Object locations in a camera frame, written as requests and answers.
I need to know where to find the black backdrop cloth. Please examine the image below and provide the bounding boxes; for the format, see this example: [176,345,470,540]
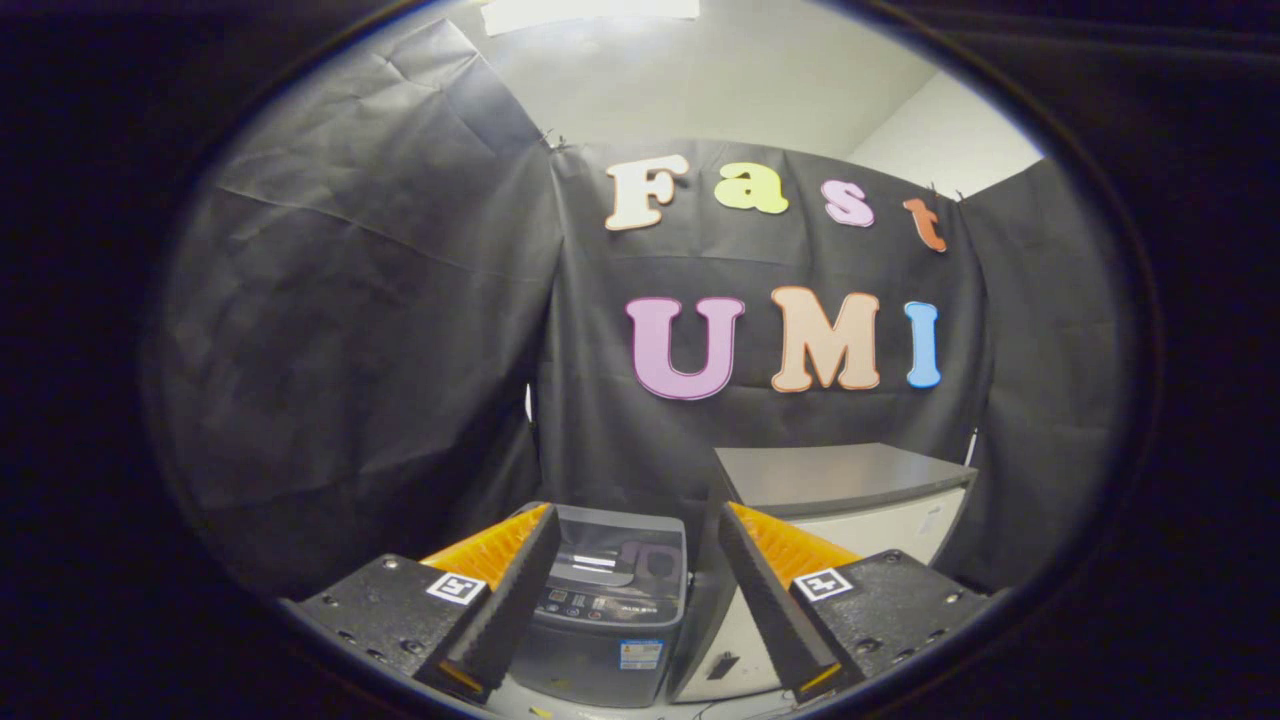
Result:
[150,20,1131,601]

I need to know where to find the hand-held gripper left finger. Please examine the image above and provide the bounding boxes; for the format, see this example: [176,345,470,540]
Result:
[280,503,561,703]

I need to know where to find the dark grey washing machine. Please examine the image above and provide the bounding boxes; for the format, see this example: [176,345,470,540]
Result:
[508,503,693,709]

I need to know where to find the ceiling light panel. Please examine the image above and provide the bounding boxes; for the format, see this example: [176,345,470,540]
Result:
[480,0,703,36]

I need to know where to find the white cabinet with dark top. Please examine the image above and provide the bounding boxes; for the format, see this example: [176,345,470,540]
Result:
[668,443,979,704]

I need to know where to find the black floor cables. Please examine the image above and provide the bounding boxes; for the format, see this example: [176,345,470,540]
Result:
[690,695,786,720]

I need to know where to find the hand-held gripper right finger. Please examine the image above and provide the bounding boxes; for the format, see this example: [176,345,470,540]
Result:
[718,502,991,701]

